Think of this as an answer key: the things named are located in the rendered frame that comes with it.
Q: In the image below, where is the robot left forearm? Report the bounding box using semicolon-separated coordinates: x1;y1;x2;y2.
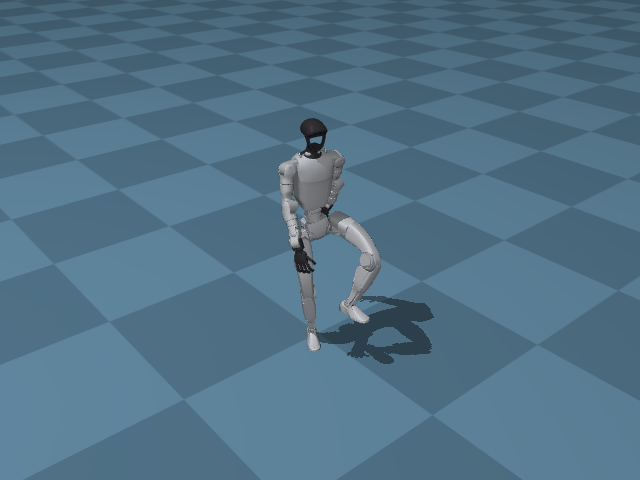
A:
324;178;343;209

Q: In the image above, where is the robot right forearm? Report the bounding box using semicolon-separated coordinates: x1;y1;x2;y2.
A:
282;201;302;248

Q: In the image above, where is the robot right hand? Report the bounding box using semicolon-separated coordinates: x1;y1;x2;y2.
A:
292;238;316;273

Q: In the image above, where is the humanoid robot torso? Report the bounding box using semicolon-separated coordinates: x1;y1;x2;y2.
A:
291;148;334;241

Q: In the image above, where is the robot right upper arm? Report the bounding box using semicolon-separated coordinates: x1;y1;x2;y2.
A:
278;159;298;213

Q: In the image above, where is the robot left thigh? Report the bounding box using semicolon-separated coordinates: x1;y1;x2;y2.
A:
327;211;380;270

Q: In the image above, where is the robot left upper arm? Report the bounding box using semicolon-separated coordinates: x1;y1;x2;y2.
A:
328;149;345;192

